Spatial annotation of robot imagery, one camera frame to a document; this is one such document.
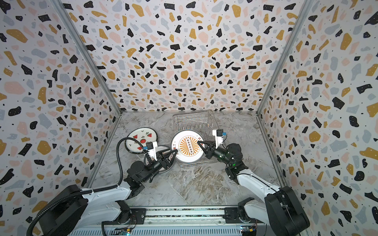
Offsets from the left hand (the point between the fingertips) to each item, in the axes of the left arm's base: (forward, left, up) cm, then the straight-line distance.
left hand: (175, 149), depth 72 cm
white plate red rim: (-6, +3, +1) cm, 6 cm away
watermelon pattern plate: (+26, +27, -24) cm, 45 cm away
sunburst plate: (+4, -5, 0) cm, 7 cm away
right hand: (+3, -11, +2) cm, 11 cm away
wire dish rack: (+36, -18, -23) cm, 46 cm away
